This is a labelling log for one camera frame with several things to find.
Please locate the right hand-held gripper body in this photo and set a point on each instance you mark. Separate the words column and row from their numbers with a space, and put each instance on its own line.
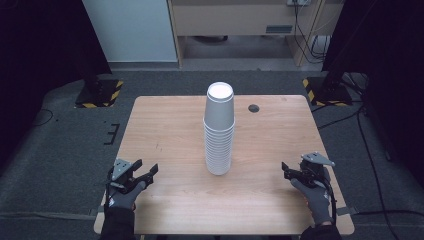
column 315, row 168

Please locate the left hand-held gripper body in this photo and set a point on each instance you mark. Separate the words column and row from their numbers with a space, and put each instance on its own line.
column 121, row 170

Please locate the stack of white paper cups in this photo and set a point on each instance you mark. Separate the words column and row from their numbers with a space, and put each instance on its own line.
column 219, row 128

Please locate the black round table grommet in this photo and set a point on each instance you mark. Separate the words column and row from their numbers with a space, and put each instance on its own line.
column 253, row 108

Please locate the black yellow-striped stand base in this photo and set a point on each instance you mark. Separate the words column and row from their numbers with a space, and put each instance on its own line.
column 328, row 93
column 100, row 94

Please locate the white panel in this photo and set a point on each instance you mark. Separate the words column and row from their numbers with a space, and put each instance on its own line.
column 130, row 30

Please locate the black curtain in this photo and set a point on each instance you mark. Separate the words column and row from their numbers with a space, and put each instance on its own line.
column 386, row 50
column 40, row 53

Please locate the light wooden cabinet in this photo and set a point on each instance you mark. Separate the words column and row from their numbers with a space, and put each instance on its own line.
column 233, row 20

